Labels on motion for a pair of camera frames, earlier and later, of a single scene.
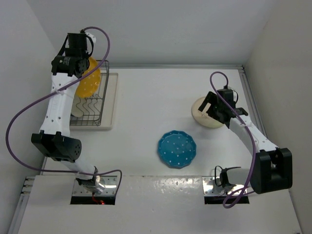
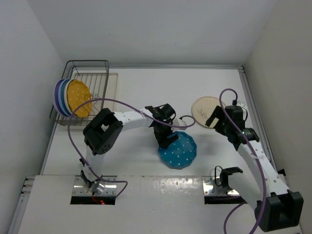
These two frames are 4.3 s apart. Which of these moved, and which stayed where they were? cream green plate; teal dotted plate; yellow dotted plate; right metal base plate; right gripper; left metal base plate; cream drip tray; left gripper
Moved: left gripper; yellow dotted plate; right gripper
Stayed: teal dotted plate; cream drip tray; left metal base plate; right metal base plate; cream green plate
